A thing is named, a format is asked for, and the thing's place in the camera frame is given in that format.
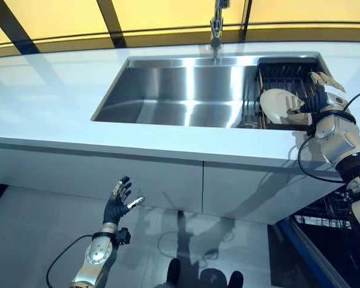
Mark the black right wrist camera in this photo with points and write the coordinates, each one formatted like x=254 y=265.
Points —
x=310 y=130

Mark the black robot left foot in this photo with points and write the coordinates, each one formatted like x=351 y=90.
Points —
x=173 y=274

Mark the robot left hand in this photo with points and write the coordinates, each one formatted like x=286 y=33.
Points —
x=112 y=210

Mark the stainless steel sink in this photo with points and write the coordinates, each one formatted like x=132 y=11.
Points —
x=174 y=90

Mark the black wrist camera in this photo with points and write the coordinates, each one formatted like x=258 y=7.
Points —
x=310 y=130
x=123 y=235

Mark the black robot right foot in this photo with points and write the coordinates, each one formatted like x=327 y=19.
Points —
x=235 y=280

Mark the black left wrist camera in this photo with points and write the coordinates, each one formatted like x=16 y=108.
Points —
x=123 y=235

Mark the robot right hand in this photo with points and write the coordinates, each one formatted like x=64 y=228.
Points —
x=321 y=96

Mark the cream ceramic plate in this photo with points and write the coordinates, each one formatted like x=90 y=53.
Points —
x=276 y=103

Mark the grey cabinet door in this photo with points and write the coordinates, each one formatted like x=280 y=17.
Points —
x=156 y=180
x=33 y=168
x=243 y=189

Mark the black robot foot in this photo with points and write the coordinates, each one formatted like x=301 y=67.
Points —
x=173 y=274
x=235 y=280

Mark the chrome gooseneck kitchen faucet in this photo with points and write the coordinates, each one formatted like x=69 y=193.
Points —
x=216 y=27

